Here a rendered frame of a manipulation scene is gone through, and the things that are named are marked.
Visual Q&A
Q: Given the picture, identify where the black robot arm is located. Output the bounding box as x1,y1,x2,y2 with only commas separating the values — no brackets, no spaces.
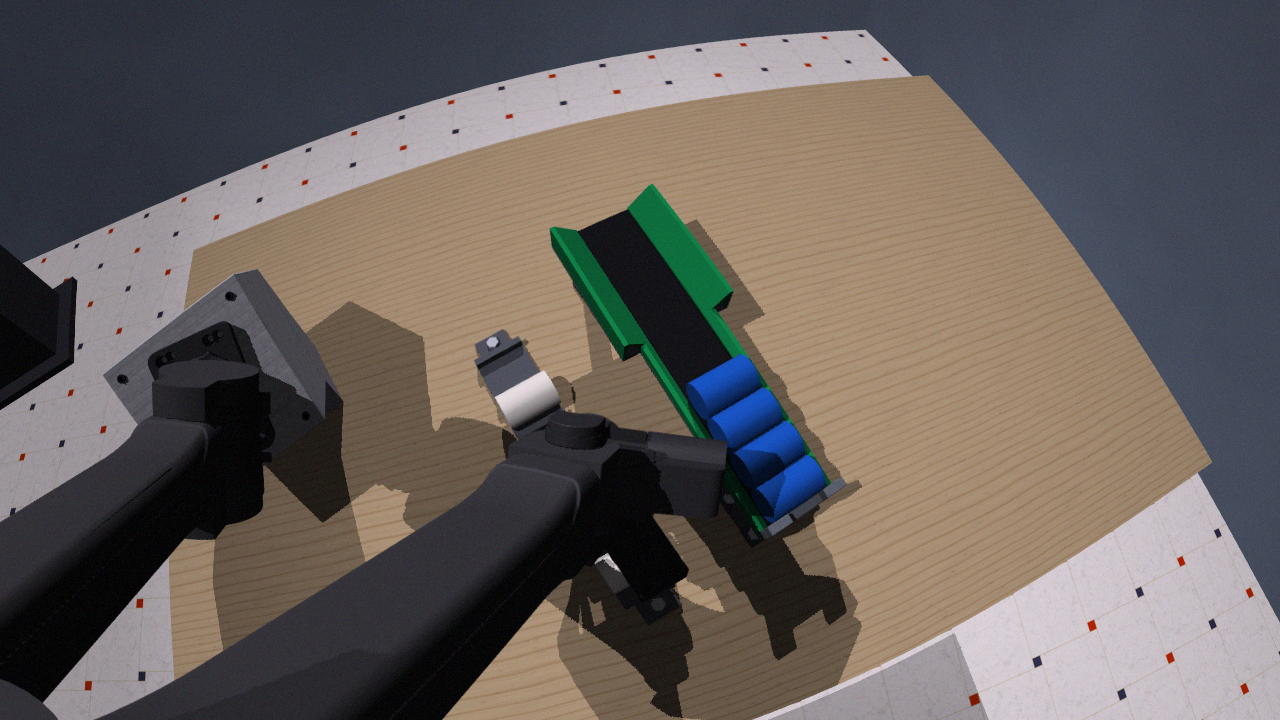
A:
0,322,727,720

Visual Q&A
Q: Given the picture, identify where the blue cylinder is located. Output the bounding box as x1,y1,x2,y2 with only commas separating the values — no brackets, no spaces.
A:
707,387,783,455
751,455,826,523
686,354,762,420
730,421,805,489

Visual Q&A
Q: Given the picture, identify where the white cylinder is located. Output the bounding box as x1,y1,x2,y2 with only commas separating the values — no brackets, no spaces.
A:
494,372,561,430
594,553,628,594

